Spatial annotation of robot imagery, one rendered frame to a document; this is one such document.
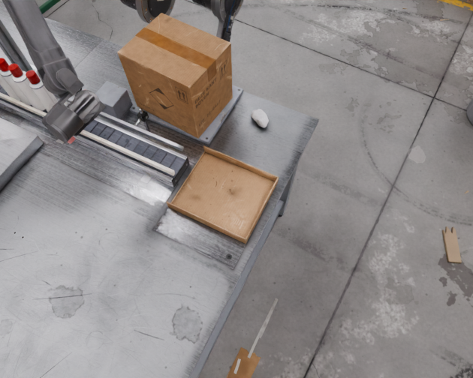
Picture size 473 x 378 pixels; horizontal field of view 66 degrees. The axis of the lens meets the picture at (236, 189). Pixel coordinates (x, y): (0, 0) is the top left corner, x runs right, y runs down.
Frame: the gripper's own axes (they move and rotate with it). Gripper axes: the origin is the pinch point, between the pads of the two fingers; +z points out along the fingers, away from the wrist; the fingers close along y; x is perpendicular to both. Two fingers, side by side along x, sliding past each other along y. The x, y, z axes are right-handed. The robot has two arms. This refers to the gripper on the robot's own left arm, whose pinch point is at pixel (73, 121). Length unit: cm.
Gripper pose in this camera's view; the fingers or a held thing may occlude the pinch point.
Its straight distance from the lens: 111.9
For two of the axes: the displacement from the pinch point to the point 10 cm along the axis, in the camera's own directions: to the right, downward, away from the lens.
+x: 6.8, 6.3, 3.7
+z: -5.3, 0.8, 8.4
